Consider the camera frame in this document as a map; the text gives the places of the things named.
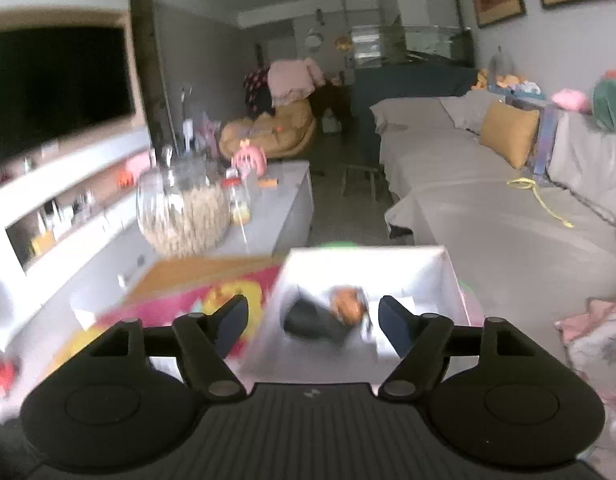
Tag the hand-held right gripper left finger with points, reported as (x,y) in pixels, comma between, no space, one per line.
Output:
(235,317)

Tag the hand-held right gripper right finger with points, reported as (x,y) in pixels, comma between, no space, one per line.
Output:
(390,320)

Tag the pink-white cardboard box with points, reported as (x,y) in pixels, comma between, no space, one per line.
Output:
(427,270)

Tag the black case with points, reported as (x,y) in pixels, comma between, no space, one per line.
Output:
(313,322)

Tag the cartoon duck printed mat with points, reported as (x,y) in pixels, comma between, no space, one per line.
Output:
(188,300)

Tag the red-capped small bottle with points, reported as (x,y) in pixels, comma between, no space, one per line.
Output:
(238,200)

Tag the round glass jar of nuts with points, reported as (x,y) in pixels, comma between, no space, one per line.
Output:
(183,210)

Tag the white coffee table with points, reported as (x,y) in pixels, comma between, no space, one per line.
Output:
(288,200)

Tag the grey covered sofa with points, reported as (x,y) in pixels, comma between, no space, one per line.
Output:
(487,230)

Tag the small orange item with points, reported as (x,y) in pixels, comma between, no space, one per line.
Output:
(269,183)

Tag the small stool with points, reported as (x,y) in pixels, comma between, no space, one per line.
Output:
(360,172)

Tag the pink plastic toy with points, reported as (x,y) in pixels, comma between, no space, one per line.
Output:
(248,157)

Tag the white television cabinet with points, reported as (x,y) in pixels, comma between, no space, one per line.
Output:
(73,255)

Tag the orange pumpkin toy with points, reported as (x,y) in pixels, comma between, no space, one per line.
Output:
(126,176)

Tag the pink shelf item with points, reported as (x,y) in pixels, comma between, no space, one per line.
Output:
(138,166)

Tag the yellow bean bag chair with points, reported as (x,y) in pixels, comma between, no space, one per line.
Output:
(283,132)

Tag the row of small bottles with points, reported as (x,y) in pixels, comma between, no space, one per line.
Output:
(63,220)

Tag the floral blanket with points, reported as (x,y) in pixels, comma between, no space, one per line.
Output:
(602,355)

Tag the dark cloth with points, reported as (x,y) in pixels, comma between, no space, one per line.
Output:
(333,105)

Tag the yellow pillow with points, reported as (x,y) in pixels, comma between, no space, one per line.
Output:
(510,132)

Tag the black pink-dotted cloth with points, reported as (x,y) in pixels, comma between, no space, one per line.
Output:
(255,87)

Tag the teal covered cabinet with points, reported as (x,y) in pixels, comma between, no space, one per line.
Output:
(412,85)

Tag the iridescent gift bag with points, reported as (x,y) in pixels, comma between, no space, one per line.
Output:
(545,135)

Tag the pink clothes pile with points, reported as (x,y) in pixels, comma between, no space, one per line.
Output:
(293,80)

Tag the yellow plush toy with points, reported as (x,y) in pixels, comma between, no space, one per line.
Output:
(480,80)

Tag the grey plush toy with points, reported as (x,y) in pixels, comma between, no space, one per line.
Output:
(501,65)

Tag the orange hanging ornament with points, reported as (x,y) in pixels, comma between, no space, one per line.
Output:
(343,42)

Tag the pink plush toy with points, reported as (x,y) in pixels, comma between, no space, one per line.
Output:
(570,99)

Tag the glass fish tank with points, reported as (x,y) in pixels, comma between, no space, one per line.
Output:
(417,30)

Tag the black television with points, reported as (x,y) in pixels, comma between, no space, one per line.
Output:
(58,85)

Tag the green plush pillow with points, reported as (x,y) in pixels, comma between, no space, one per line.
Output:
(612,105)

